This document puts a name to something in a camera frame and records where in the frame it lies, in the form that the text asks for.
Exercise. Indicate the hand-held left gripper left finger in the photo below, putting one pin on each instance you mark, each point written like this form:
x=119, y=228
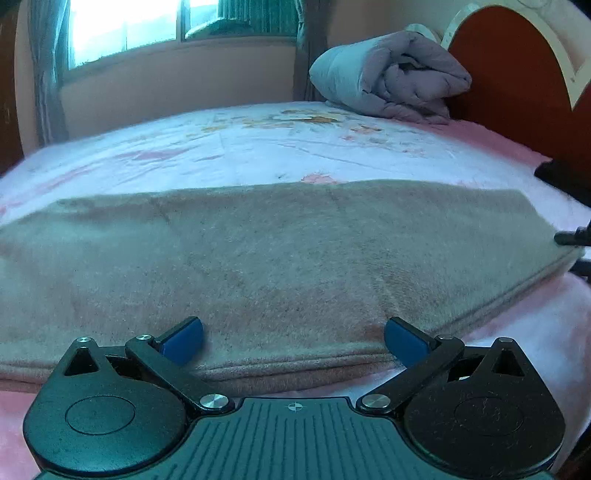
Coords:
x=184, y=344

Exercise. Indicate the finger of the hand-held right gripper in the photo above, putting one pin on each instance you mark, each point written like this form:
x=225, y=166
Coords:
x=572, y=237
x=584, y=270

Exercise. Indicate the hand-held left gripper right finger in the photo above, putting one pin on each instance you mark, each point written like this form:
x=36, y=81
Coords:
x=406, y=344

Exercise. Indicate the grey fleece pants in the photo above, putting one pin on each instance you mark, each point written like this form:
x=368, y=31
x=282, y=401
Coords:
x=277, y=272

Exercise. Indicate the dark cloth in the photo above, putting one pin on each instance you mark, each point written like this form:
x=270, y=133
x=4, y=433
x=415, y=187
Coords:
x=568, y=180

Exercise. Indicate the red and white headboard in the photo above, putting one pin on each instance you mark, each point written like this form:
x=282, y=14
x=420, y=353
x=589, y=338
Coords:
x=517, y=83

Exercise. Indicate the bed with pink floral blanket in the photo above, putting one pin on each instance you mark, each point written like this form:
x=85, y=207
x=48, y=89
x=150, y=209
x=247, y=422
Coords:
x=231, y=147

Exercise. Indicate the rolled grey quilt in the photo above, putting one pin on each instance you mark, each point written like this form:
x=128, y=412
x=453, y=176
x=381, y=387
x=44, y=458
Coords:
x=392, y=78

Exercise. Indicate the grey curtain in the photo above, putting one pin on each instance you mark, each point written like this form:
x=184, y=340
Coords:
x=311, y=50
x=46, y=74

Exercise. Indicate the brown wooden door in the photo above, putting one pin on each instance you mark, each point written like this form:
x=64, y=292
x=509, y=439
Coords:
x=9, y=92

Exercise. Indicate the dark bundle on windowsill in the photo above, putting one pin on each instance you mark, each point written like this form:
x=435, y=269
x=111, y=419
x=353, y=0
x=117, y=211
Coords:
x=217, y=28

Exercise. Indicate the window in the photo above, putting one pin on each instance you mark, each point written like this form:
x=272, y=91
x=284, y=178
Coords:
x=129, y=27

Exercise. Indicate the green pleated curtain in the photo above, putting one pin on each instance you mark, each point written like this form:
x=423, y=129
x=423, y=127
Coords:
x=263, y=16

